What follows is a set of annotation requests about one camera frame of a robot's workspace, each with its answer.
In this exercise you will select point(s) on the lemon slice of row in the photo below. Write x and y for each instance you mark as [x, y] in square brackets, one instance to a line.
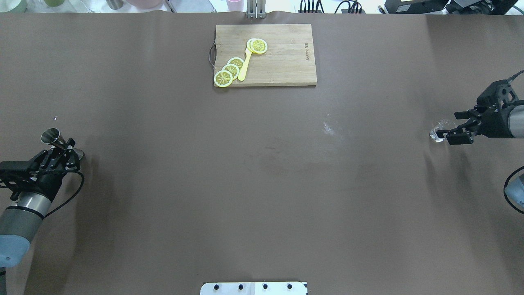
[239, 62]
[232, 69]

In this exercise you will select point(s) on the black computer equipment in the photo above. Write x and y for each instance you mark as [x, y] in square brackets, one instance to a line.
[462, 7]

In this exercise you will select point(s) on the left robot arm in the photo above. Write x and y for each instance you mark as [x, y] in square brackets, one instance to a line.
[20, 220]

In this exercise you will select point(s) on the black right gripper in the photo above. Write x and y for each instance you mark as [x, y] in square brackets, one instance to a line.
[496, 123]

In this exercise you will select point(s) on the aluminium frame post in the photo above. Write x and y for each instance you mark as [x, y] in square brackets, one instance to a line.
[256, 9]

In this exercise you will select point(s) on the lemon slice upper of row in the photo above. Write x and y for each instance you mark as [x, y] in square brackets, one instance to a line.
[239, 62]

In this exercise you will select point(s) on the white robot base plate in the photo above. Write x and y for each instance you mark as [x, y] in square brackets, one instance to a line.
[255, 288]

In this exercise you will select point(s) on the lemon slice middle of row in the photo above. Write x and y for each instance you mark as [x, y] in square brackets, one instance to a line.
[232, 69]

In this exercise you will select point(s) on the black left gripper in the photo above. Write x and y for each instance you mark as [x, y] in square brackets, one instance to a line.
[42, 183]

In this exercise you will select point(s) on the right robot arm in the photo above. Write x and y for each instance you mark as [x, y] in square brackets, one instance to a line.
[513, 185]

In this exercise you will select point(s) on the lemon slice on fork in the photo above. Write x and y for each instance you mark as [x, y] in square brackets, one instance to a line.
[257, 46]

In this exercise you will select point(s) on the wooden cutting board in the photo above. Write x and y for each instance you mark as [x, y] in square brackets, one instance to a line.
[288, 61]

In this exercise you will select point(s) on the steel double jigger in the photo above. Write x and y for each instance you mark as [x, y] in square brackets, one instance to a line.
[54, 137]

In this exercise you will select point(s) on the pink cup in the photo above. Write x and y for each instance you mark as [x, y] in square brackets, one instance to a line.
[236, 5]

